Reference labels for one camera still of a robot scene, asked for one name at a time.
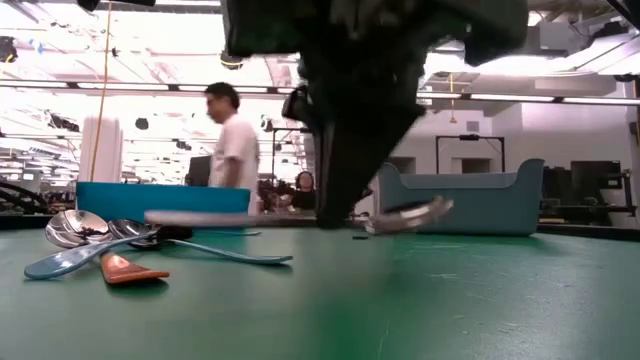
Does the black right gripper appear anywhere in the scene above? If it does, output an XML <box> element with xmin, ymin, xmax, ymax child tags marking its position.
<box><xmin>222</xmin><ymin>0</ymin><xmax>529</xmax><ymax>229</ymax></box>

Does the orange handled steel spoon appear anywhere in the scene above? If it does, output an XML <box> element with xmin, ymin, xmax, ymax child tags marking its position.
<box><xmin>44</xmin><ymin>209</ymin><xmax>171</xmax><ymax>286</ymax></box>

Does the person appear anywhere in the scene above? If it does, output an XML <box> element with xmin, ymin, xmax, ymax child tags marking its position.
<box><xmin>289</xmin><ymin>170</ymin><xmax>319</xmax><ymax>211</ymax></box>
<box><xmin>203</xmin><ymin>81</ymin><xmax>262</xmax><ymax>216</ymax></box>

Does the black ceiling lamp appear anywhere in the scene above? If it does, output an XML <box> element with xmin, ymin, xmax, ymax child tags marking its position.
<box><xmin>219</xmin><ymin>52</ymin><xmax>245</xmax><ymax>71</ymax></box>

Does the black monitor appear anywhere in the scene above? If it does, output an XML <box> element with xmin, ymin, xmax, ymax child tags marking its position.
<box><xmin>185</xmin><ymin>154</ymin><xmax>214</xmax><ymax>189</ymax></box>

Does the horizontal light bar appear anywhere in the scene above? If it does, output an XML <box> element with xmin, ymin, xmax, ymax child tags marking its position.
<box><xmin>0</xmin><ymin>79</ymin><xmax>640</xmax><ymax>107</ymax></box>

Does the blue rectangular plastic bin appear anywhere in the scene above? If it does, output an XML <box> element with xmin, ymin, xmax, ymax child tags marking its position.
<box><xmin>75</xmin><ymin>181</ymin><xmax>252</xmax><ymax>232</ymax></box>

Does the black equipment desk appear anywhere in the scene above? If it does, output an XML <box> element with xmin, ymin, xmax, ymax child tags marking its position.
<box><xmin>539</xmin><ymin>159</ymin><xmax>639</xmax><ymax>226</ymax></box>

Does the yellow cable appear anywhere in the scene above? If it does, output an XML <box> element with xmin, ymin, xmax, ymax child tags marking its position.
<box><xmin>88</xmin><ymin>0</ymin><xmax>114</xmax><ymax>184</ymax></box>

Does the black metal frame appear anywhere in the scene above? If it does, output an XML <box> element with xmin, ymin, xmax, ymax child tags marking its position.
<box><xmin>434</xmin><ymin>133</ymin><xmax>506</xmax><ymax>175</ymax></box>

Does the grey-blue bin with handles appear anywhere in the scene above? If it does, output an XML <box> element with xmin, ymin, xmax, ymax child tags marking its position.
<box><xmin>377</xmin><ymin>157</ymin><xmax>546</xmax><ymax>238</ymax></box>

